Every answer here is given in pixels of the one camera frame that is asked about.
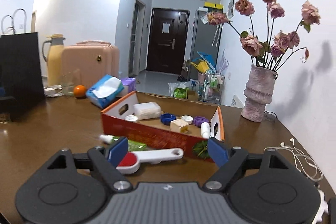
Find blue tissue pack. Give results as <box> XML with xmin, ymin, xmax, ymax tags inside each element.
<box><xmin>86</xmin><ymin>75</ymin><xmax>123</xmax><ymax>109</ymax></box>

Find black paper bag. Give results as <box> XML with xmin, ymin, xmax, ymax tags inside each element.
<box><xmin>1</xmin><ymin>9</ymin><xmax>46</xmax><ymax>123</ymax></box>

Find pink suitcase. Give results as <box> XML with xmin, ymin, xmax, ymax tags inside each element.
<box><xmin>61</xmin><ymin>40</ymin><xmax>120</xmax><ymax>89</ymax></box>

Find purple plastic bottle cap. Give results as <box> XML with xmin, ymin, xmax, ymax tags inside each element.
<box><xmin>193</xmin><ymin>116</ymin><xmax>210</xmax><ymax>127</ymax></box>

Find white cotton swab container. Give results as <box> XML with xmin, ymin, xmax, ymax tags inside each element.
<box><xmin>134</xmin><ymin>102</ymin><xmax>162</xmax><ymax>120</ymax></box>

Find dark entrance door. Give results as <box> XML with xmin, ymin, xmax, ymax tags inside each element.
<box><xmin>146</xmin><ymin>8</ymin><xmax>189</xmax><ymax>75</ymax></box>

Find orange fruit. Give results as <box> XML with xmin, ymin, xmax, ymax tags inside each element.
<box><xmin>73</xmin><ymin>85</ymin><xmax>87</xmax><ymax>98</ymax></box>

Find red white lint brush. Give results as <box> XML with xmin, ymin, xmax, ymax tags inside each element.
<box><xmin>116</xmin><ymin>148</ymin><xmax>184</xmax><ymax>174</ymax></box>

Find red cardboard box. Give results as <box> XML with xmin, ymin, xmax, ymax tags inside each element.
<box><xmin>101</xmin><ymin>91</ymin><xmax>225</xmax><ymax>162</ymax></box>

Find wire storage cart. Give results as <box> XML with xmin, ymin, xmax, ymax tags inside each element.
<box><xmin>199</xmin><ymin>69</ymin><xmax>225</xmax><ymax>105</ymax></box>

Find blue plastic bottle cap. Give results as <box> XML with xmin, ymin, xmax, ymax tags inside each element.
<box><xmin>160</xmin><ymin>113</ymin><xmax>176</xmax><ymax>126</ymax></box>

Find crumpled white tissue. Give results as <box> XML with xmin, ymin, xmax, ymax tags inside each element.
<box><xmin>312</xmin><ymin>189</ymin><xmax>329</xmax><ymax>224</ymax></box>

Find white earphones cable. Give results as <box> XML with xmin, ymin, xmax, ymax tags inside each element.
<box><xmin>264</xmin><ymin>137</ymin><xmax>324</xmax><ymax>183</ymax></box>

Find cream square pill bottle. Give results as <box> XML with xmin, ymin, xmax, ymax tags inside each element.
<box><xmin>170</xmin><ymin>119</ymin><xmax>189</xmax><ymax>133</ymax></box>

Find dried pink roses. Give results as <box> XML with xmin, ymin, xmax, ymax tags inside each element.
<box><xmin>202</xmin><ymin>0</ymin><xmax>310</xmax><ymax>72</ymax></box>

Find clear drinking glass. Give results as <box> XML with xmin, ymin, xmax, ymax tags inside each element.
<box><xmin>61</xmin><ymin>69</ymin><xmax>81</xmax><ymax>97</ymax></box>

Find grey refrigerator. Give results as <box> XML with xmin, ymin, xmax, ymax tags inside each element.
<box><xmin>190</xmin><ymin>10</ymin><xmax>221</xmax><ymax>66</ymax></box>

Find purple tissue box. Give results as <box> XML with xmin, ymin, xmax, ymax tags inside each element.
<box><xmin>117</xmin><ymin>77</ymin><xmax>137</xmax><ymax>98</ymax></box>

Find pink textured vase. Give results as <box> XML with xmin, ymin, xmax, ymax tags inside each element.
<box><xmin>241</xmin><ymin>65</ymin><xmax>278</xmax><ymax>122</ymax></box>

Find white ribbed bottle cap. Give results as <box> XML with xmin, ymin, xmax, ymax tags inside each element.
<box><xmin>181</xmin><ymin>115</ymin><xmax>194</xmax><ymax>124</ymax></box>

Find yellow thermos jug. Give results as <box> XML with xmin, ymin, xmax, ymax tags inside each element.
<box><xmin>42</xmin><ymin>34</ymin><xmax>66</xmax><ymax>86</ymax></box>

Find green spray bottle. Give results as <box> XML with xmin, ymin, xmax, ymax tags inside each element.
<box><xmin>99</xmin><ymin>134</ymin><xmax>147</xmax><ymax>152</ymax></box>

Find small white bottle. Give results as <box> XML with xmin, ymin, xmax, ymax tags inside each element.
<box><xmin>201</xmin><ymin>122</ymin><xmax>211</xmax><ymax>139</ymax></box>

